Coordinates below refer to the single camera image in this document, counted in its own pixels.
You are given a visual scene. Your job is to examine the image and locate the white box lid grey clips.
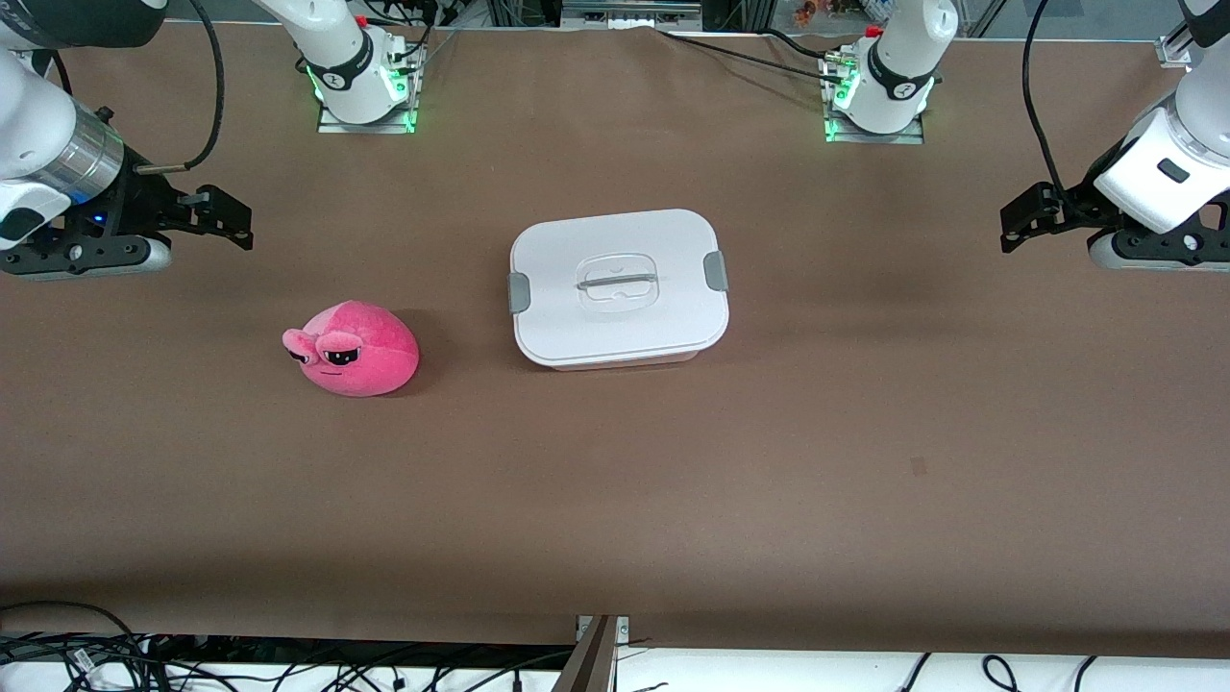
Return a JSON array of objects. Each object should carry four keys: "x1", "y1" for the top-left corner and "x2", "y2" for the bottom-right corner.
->
[{"x1": 508, "y1": 209, "x2": 729, "y2": 368}]

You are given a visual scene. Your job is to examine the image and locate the silver metal rail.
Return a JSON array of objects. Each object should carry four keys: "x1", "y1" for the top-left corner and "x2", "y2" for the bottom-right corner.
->
[{"x1": 560, "y1": 0, "x2": 702, "y2": 30}]

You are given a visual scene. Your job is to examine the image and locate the black tangled cable bundle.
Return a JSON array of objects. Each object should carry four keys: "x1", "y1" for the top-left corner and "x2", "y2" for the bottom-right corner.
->
[{"x1": 0, "y1": 601, "x2": 578, "y2": 692}]

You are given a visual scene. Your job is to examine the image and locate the long black table cable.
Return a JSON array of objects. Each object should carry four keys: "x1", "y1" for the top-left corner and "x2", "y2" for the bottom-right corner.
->
[{"x1": 656, "y1": 29, "x2": 847, "y2": 80}]

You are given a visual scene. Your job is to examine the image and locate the pink plush toy with sunglasses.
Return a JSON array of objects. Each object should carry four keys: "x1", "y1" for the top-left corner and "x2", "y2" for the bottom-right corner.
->
[{"x1": 282, "y1": 300, "x2": 421, "y2": 398}]

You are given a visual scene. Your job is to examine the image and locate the short black table cable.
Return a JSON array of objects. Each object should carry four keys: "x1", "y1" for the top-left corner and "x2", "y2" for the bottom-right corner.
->
[{"x1": 759, "y1": 27, "x2": 832, "y2": 61}]

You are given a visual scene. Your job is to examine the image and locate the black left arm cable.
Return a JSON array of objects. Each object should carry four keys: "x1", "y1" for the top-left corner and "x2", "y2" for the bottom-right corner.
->
[{"x1": 1021, "y1": 0, "x2": 1070, "y2": 193}]

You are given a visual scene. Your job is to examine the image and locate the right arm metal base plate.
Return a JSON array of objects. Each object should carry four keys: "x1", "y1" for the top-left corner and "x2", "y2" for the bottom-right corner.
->
[{"x1": 317, "y1": 38, "x2": 424, "y2": 136}]

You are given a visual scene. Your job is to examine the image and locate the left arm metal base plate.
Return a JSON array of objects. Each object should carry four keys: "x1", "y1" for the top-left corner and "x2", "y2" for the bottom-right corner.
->
[{"x1": 822, "y1": 48, "x2": 925, "y2": 145}]

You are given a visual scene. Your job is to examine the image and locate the translucent plastic box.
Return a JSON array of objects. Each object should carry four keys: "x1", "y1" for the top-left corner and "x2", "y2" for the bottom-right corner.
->
[{"x1": 531, "y1": 350, "x2": 701, "y2": 373}]

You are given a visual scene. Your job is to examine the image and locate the black base cable bundle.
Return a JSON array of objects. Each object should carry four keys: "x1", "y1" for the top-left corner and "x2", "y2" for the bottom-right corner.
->
[{"x1": 384, "y1": 0, "x2": 460, "y2": 73}]

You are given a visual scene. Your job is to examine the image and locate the brown table cover sheet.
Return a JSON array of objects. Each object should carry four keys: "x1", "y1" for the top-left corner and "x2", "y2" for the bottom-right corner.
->
[{"x1": 0, "y1": 21, "x2": 1230, "y2": 659}]

